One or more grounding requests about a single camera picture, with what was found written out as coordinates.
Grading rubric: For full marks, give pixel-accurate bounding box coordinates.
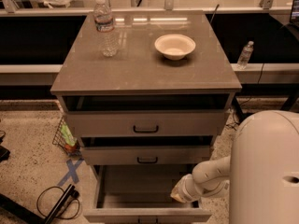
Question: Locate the small water bottle on ledge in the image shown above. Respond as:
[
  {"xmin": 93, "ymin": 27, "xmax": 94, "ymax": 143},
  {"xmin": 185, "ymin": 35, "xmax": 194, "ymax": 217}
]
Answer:
[{"xmin": 237, "ymin": 41, "xmax": 254, "ymax": 69}]

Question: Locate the black metal floor bar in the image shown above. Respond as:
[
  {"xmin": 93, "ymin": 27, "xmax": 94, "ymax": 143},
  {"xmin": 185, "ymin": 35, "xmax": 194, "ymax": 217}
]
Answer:
[{"xmin": 0, "ymin": 184, "xmax": 77, "ymax": 224}]

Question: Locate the grey top drawer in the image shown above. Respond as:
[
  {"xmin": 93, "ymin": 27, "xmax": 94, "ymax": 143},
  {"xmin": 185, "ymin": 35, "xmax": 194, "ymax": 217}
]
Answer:
[{"xmin": 64, "ymin": 111, "xmax": 229, "ymax": 137}]

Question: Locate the black table leg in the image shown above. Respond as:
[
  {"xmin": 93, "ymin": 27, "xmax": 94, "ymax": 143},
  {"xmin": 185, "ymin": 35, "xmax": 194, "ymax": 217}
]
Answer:
[{"xmin": 232, "ymin": 97, "xmax": 246, "ymax": 122}]

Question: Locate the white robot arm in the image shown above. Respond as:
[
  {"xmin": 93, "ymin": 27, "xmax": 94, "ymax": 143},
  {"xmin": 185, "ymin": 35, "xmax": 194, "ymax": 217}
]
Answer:
[{"xmin": 171, "ymin": 110, "xmax": 299, "ymax": 224}]

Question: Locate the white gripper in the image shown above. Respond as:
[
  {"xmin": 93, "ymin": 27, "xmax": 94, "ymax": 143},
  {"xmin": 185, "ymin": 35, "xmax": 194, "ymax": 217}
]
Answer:
[{"xmin": 170, "ymin": 174, "xmax": 204, "ymax": 203}]

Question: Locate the clear water bottle on cabinet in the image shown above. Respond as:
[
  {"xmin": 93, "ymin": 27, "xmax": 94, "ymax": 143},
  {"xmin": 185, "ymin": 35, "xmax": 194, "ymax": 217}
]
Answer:
[{"xmin": 93, "ymin": 0, "xmax": 119, "ymax": 57}]

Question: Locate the wire mesh basket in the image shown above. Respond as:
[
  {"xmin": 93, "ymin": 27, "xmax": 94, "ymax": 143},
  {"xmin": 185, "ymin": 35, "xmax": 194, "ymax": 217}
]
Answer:
[{"xmin": 52, "ymin": 119, "xmax": 80, "ymax": 157}]

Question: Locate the grey bottom drawer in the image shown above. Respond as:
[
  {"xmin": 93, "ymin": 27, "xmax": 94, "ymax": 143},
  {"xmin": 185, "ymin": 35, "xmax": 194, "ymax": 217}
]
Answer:
[{"xmin": 83, "ymin": 164, "xmax": 211, "ymax": 224}]

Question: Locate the white paper bowl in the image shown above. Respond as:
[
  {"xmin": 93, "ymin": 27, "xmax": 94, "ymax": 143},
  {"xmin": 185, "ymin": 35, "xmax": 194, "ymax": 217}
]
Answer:
[{"xmin": 154, "ymin": 35, "xmax": 196, "ymax": 61}]

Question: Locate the grey drawer cabinet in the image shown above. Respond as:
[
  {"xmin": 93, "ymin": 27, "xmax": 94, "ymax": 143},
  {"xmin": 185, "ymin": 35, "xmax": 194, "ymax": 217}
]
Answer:
[{"xmin": 50, "ymin": 10, "xmax": 242, "ymax": 173}]

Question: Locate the grey middle drawer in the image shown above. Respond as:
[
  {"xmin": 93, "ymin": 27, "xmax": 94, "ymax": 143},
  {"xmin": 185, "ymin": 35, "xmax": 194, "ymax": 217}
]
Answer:
[{"xmin": 81, "ymin": 146, "xmax": 211, "ymax": 165}]

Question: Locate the black floor cable loop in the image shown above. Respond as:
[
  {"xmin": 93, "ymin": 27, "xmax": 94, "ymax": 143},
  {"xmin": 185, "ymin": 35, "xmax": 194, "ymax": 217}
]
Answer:
[{"xmin": 36, "ymin": 186, "xmax": 81, "ymax": 221}]

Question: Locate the grey drawer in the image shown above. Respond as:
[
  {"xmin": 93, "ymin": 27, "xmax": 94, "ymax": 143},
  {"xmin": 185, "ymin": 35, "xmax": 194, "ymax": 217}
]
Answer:
[
  {"xmin": 83, "ymin": 164, "xmax": 211, "ymax": 224},
  {"xmin": 64, "ymin": 111, "xmax": 229, "ymax": 137},
  {"xmin": 81, "ymin": 146, "xmax": 211, "ymax": 165}
]

